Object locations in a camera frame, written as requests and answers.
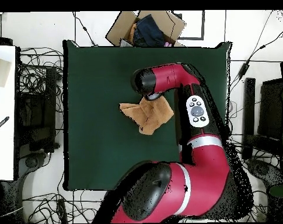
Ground black striped tool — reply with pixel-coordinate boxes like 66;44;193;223
0;115;11;135

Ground black cable tangle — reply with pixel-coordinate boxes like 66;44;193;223
225;132;282;222
22;191;104;223
17;46;65;113

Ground brown cardboard box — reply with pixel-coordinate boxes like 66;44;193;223
105;10;187;47

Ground dark green table cloth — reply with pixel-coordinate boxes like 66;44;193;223
62;40;232;192

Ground black power strip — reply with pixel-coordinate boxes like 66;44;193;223
57;198;68;223

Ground beige box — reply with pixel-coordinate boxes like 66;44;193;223
0;55;12;88

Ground tan terry towel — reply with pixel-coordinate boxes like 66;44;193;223
118;94;175;136

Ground orange cloth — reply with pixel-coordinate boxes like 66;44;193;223
128;23;138;44

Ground black cable with adapter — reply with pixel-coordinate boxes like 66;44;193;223
229;25;283;93

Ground dark blue jeans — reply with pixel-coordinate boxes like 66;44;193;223
133;13;166;47

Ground white desk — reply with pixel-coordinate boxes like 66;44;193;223
0;45;16;181

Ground black stand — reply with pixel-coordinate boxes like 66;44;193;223
16;67;60;159
241;77;283;160

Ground thin black cable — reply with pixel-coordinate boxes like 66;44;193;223
72;11;99;47

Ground black stand base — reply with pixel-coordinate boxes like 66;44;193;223
246;158;283;190
17;151;51;183

